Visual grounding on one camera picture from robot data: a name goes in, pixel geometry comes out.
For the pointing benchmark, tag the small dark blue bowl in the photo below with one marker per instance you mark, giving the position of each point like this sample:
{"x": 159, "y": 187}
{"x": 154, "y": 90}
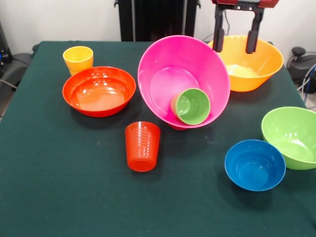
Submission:
{"x": 254, "y": 168}

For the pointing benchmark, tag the red shallow bowl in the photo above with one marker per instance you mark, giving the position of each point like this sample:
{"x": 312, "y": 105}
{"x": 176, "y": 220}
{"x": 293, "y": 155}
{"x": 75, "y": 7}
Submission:
{"x": 98, "y": 95}

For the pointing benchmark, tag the yellow cup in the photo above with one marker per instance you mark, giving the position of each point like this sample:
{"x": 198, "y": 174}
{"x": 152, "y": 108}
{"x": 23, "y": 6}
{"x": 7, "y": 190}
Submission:
{"x": 77, "y": 61}

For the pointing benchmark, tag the large orange bowl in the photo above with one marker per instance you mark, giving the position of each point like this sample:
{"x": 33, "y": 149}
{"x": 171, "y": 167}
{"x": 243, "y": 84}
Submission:
{"x": 261, "y": 66}

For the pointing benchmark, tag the green cup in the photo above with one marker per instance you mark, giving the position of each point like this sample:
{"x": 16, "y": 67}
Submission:
{"x": 195, "y": 106}

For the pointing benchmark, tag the large pink bowl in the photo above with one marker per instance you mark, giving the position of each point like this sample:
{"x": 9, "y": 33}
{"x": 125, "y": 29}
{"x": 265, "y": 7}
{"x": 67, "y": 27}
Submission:
{"x": 172, "y": 61}

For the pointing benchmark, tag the orange-red ribbed cup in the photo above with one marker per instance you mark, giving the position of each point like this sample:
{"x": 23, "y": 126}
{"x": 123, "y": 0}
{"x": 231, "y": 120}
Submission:
{"x": 142, "y": 148}

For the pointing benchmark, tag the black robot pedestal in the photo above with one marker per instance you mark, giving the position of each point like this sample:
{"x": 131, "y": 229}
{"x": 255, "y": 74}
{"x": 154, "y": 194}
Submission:
{"x": 158, "y": 19}

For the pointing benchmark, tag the black equipment box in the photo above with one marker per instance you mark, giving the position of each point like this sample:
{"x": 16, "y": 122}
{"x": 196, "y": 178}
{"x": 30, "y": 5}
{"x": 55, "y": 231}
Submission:
{"x": 3, "y": 49}

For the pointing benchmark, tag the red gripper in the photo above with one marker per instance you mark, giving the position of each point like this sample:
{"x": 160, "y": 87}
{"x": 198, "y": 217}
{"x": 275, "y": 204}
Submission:
{"x": 247, "y": 3}

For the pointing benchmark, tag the dark green tablecloth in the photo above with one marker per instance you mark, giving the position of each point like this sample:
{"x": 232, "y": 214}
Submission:
{"x": 158, "y": 197}

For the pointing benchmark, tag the light green bowl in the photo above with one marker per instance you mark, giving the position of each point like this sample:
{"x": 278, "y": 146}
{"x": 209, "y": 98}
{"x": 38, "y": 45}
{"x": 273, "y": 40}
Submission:
{"x": 291, "y": 140}

